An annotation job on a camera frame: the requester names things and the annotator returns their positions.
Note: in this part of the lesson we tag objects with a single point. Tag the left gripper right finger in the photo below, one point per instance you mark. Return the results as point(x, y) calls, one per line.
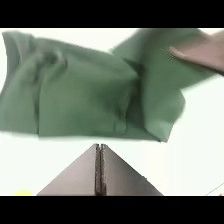
point(123, 176)

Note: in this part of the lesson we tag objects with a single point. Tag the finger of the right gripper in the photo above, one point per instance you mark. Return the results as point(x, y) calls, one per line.
point(206, 50)

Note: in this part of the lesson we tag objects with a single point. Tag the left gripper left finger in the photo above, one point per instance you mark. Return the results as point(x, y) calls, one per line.
point(78, 176)

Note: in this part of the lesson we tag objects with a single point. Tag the dark green T-shirt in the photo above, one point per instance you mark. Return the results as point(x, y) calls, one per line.
point(83, 96)

